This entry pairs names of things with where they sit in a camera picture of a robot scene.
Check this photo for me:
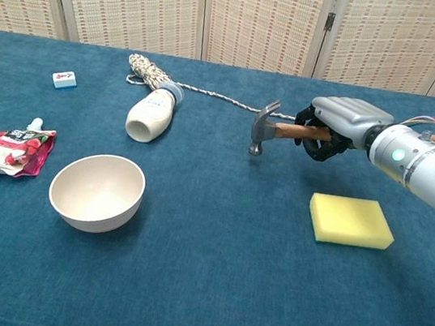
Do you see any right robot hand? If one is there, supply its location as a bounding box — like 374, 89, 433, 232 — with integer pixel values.
288, 89, 398, 172

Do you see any wooden handled claw hammer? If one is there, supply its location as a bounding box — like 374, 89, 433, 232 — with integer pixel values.
246, 96, 338, 167

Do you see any yellow sponge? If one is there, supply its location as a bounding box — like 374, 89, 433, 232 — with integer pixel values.
304, 190, 400, 254

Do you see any woven folding screen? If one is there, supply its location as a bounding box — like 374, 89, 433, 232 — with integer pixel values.
0, 0, 435, 102

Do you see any white plastic bottle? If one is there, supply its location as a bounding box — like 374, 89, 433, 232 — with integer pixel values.
123, 76, 187, 148

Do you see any blue table cloth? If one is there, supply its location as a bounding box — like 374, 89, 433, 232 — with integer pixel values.
0, 30, 435, 326

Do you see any beige bowl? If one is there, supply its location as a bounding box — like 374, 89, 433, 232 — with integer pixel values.
43, 146, 150, 240

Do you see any white mahjong tile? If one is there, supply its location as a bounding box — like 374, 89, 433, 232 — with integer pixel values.
50, 68, 79, 92

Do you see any red drink pouch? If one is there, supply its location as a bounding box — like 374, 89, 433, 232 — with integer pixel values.
0, 112, 60, 184

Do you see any braided white rope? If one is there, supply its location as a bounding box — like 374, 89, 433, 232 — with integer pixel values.
122, 53, 312, 124

